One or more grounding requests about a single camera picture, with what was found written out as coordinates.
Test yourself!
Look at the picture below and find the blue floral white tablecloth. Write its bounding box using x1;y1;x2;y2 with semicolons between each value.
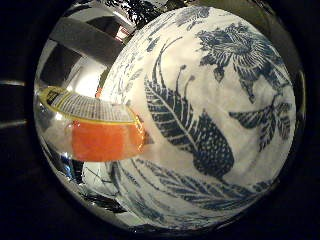
81;4;298;232

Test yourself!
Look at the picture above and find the orange packet with yellow label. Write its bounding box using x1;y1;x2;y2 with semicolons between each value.
38;85;158;164

